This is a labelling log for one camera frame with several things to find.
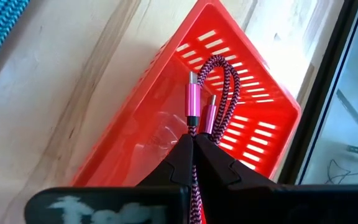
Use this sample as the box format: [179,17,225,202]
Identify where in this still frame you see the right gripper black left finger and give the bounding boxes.
[24,133,195,224]

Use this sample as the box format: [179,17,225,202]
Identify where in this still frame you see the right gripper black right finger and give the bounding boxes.
[194,133,358,224]

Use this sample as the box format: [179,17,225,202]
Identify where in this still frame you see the crimson black braided USB cable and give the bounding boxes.
[184,54,241,224]

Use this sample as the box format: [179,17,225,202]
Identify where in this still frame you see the red plastic basket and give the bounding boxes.
[70,0,303,187]

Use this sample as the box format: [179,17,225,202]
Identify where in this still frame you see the black aluminium table frame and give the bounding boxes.
[275,0,358,186]

